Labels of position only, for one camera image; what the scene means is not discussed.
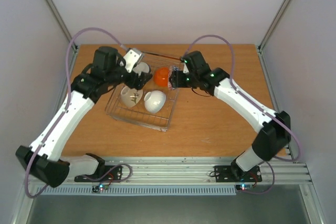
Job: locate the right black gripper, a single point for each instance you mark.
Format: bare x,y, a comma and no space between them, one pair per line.
177,78

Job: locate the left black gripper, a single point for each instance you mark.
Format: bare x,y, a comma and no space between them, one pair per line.
142,81

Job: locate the teal and white bowl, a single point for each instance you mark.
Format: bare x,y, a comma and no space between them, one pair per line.
142,68

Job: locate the floral cream bowl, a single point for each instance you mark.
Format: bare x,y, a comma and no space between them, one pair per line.
130,97

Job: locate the chrome wire dish rack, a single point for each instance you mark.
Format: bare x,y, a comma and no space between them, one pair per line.
138,114

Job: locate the red patterned small dish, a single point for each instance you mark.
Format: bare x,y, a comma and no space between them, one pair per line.
171,83

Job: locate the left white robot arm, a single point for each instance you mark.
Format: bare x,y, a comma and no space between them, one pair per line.
97,78

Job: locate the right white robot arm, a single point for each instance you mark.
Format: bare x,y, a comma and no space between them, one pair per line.
272,128

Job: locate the left controller board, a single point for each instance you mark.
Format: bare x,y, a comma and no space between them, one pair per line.
100,188

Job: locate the controller board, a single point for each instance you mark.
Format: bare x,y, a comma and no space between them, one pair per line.
100,188
245,187

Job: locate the right controller board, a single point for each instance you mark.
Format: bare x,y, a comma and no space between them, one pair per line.
245,187

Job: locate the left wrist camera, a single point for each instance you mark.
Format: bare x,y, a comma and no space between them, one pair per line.
132,58

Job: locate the aluminium mounting rail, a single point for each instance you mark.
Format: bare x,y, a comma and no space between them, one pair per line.
160,170

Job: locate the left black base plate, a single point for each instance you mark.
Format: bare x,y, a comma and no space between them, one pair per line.
115,172

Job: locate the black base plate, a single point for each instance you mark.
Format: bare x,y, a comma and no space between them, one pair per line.
115,172
223,174

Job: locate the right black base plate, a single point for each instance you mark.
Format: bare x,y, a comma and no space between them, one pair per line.
223,174

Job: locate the left aluminium frame post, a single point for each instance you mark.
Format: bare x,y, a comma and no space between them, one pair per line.
57,16

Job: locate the aluminium frame post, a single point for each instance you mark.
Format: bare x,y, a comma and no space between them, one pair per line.
57,16
273,25

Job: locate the grey slotted cable duct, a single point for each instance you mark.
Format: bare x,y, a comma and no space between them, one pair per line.
143,190

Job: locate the right aluminium frame post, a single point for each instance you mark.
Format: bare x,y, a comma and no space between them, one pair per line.
273,25

